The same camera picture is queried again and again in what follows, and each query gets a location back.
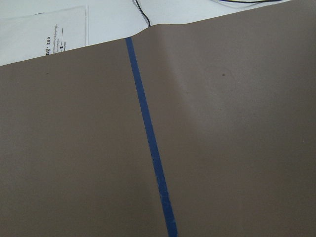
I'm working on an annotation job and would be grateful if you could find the clear plastic zip bag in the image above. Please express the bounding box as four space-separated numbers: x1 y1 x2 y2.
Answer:
0 6 88 66

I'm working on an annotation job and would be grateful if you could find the thin black cable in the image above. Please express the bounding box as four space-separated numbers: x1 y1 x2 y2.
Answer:
132 0 151 27

